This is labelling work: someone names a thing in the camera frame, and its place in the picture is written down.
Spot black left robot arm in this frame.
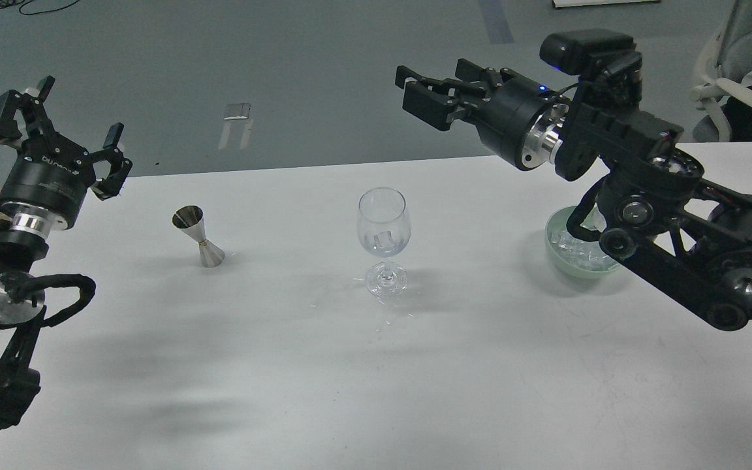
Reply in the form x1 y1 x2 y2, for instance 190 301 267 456
0 76 133 431

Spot clear ice cubes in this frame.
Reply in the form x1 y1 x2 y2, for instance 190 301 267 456
546 225 621 277

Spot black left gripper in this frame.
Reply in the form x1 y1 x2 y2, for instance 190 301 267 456
0 75 133 230

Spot green bowl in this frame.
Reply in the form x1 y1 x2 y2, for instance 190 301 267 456
544 206 624 280

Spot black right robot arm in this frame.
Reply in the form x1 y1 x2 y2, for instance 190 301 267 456
395 29 752 331

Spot steel double jigger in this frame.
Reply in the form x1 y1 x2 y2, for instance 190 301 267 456
171 205 225 268

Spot clear wine glass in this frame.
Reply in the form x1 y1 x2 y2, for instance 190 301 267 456
357 187 412 298

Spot white board on floor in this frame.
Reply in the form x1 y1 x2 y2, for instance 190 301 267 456
551 0 660 9

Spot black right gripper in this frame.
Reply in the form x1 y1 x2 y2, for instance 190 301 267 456
395 57 572 172

